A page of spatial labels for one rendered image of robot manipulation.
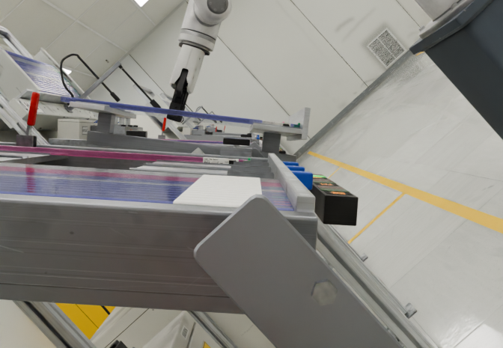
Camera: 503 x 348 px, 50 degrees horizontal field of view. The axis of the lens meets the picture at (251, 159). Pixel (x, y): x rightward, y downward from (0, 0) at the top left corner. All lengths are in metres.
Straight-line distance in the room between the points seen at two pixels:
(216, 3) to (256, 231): 0.94
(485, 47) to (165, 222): 0.74
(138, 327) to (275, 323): 1.64
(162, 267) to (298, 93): 8.15
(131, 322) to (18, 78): 0.92
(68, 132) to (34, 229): 1.73
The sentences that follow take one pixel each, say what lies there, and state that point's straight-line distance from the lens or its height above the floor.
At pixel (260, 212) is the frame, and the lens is 0.28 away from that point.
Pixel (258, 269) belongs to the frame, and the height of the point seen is 0.73.
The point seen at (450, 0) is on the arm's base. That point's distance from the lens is 1.02.
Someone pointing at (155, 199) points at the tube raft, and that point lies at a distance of 0.37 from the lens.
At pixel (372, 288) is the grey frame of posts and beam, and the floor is 0.41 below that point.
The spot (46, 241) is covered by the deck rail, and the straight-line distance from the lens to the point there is 0.35.
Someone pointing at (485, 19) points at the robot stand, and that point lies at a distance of 0.99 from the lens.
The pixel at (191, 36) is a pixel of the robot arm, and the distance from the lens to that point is 1.25.
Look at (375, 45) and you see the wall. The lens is 8.72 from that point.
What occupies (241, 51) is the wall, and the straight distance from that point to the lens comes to 8.50.
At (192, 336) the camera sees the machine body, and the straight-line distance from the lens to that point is 1.01.
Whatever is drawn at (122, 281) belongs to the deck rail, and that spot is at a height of 0.77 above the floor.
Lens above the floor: 0.78
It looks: 2 degrees down
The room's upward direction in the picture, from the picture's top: 42 degrees counter-clockwise
